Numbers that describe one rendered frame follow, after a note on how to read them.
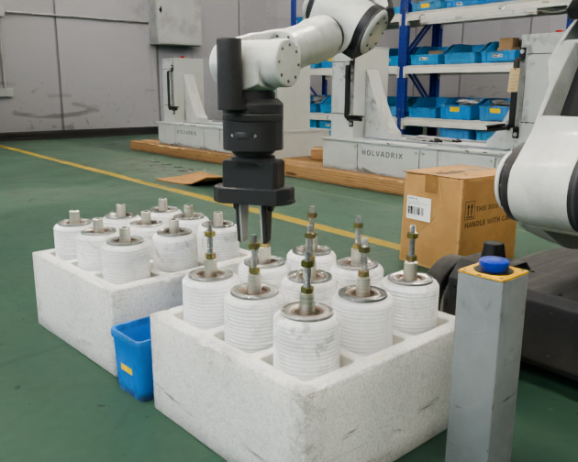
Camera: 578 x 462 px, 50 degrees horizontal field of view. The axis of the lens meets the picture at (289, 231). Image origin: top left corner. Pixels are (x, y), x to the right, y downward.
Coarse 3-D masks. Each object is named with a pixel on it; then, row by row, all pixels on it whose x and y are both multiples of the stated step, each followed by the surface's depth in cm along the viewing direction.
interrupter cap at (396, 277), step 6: (402, 270) 106; (390, 276) 103; (396, 276) 103; (402, 276) 104; (420, 276) 103; (426, 276) 103; (396, 282) 100; (402, 282) 99; (408, 282) 100; (414, 282) 100; (420, 282) 100; (426, 282) 99
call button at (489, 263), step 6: (480, 258) 86; (486, 258) 86; (492, 258) 86; (498, 258) 86; (504, 258) 86; (480, 264) 85; (486, 264) 84; (492, 264) 84; (498, 264) 84; (504, 264) 84; (486, 270) 85; (492, 270) 84; (498, 270) 84; (504, 270) 85
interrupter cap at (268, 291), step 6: (234, 288) 97; (240, 288) 97; (246, 288) 97; (264, 288) 97; (270, 288) 97; (276, 288) 96; (234, 294) 93; (240, 294) 94; (246, 294) 94; (252, 294) 95; (258, 294) 95; (264, 294) 94; (270, 294) 94; (276, 294) 94; (252, 300) 92; (258, 300) 92
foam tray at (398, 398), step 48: (192, 336) 97; (432, 336) 97; (192, 384) 99; (240, 384) 89; (288, 384) 81; (336, 384) 82; (384, 384) 90; (432, 384) 98; (192, 432) 101; (240, 432) 90; (288, 432) 82; (336, 432) 84; (384, 432) 92; (432, 432) 101
